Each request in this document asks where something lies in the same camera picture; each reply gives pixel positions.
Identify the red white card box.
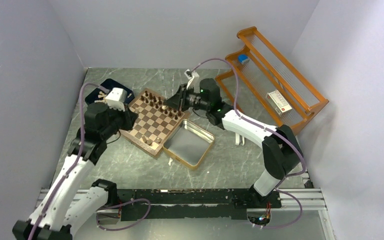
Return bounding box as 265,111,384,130
265,90,292,116

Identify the pile of white chess pieces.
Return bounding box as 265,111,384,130
95,91,107,102

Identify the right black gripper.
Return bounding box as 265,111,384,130
163,83,209,112

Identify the aluminium frame rail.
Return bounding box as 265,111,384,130
24,188,337,240

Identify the white chess pawn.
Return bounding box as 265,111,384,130
146,139,153,146

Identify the dark blue piece box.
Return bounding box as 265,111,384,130
84,78,135,105

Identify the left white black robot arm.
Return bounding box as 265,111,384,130
12,102,138,240

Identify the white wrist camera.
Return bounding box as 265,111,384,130
184,69,200,90
104,87,127,112

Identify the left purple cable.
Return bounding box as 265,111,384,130
26,82,151,240

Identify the orange wooden rack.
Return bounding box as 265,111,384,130
215,26,329,135

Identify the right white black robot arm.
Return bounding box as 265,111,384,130
163,78,304,207

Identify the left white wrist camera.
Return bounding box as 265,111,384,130
104,87,127,112

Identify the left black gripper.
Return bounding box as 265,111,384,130
100,102,138,139

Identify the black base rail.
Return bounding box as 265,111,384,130
100,188,282,221

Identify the white plastic clip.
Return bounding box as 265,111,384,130
235,133,245,146

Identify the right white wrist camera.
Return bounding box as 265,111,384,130
184,69,200,90

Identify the wooden chess board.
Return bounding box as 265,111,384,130
120,88,191,158

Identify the blue white small object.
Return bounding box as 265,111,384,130
237,54,250,65

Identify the gold-rimmed metal tin tray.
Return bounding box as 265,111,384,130
163,119,215,170

